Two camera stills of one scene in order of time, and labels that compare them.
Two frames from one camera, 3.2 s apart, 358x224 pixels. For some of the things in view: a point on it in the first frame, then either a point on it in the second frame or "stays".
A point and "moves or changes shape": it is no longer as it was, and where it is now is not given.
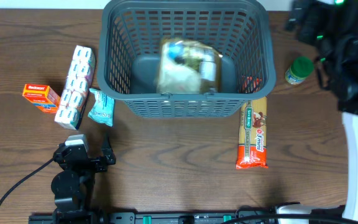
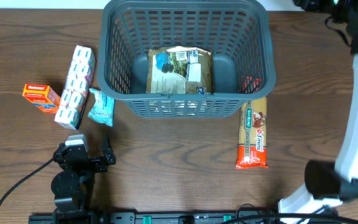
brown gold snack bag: x=188 y=66 moves or changes shape
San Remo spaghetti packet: x=252 y=142 stays
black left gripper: x=101 y=164 stays
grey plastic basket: x=129 y=35 stays
